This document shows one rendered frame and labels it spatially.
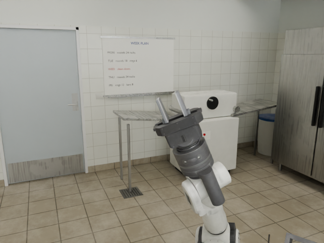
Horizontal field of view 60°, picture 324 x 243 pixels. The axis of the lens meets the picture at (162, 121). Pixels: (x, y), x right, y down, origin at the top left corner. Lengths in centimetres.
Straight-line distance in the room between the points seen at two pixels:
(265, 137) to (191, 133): 453
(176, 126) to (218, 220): 34
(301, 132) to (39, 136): 353
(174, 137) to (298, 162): 367
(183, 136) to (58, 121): 356
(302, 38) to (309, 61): 35
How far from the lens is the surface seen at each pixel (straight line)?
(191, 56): 463
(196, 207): 76
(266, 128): 513
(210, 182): 69
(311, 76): 402
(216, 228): 90
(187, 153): 68
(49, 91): 409
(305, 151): 417
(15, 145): 425
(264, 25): 551
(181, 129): 67
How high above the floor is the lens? 174
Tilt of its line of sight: 14 degrees down
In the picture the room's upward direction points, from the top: straight up
